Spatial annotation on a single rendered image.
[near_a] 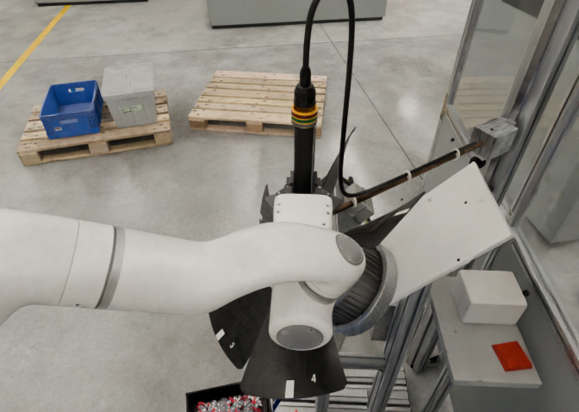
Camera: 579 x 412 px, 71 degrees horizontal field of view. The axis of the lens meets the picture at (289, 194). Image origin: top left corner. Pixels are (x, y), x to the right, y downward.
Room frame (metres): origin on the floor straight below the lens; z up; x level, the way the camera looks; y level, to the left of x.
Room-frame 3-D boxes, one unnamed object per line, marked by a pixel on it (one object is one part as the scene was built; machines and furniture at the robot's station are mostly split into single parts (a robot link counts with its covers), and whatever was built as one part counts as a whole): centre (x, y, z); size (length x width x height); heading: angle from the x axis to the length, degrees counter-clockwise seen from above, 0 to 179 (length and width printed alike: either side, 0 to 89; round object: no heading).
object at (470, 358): (0.68, -0.58, 0.85); 0.36 x 0.24 x 0.03; 177
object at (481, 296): (0.76, -0.61, 0.92); 0.17 x 0.16 x 0.11; 87
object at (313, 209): (0.48, -0.02, 1.49); 0.11 x 0.10 x 0.07; 178
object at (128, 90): (3.28, 1.39, 0.31); 0.60 x 0.42 x 0.33; 16
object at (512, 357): (0.57, -0.64, 0.87); 0.08 x 0.08 x 0.02; 7
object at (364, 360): (0.72, -0.25, 0.56); 0.19 x 0.04 x 0.04; 87
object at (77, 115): (3.14, 1.87, 0.25); 0.60 x 0.41 x 0.22; 16
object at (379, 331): (0.80, -0.37, 0.73); 0.15 x 0.09 x 0.22; 87
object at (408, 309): (0.71, -0.37, 0.58); 0.09 x 0.05 x 1.15; 177
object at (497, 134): (0.93, -0.55, 1.37); 0.10 x 0.07 x 0.09; 122
